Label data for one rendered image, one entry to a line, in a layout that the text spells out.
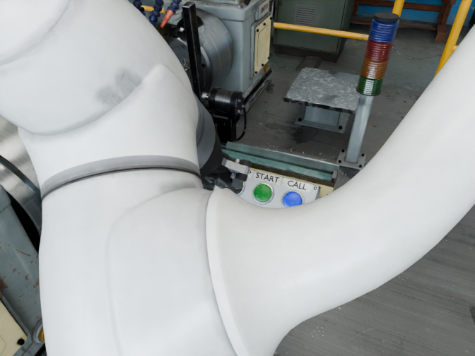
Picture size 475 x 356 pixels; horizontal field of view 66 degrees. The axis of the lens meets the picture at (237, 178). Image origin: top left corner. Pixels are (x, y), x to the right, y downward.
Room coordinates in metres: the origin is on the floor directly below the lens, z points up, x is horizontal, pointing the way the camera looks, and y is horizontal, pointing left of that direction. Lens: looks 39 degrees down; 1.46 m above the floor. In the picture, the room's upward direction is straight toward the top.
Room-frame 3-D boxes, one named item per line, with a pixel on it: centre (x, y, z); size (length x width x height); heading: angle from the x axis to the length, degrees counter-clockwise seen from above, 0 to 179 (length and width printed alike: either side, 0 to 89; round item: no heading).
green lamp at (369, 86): (0.89, -0.34, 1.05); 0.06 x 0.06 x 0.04
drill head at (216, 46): (1.12, 0.14, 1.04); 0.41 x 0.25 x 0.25; 158
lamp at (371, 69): (0.89, -0.34, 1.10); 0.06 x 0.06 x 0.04
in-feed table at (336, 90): (1.15, -0.31, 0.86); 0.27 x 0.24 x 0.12; 158
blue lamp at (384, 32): (0.89, -0.34, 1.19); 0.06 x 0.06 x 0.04
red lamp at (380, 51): (0.89, -0.34, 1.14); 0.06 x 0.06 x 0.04
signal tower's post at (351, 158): (0.89, -0.34, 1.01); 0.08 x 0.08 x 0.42; 68
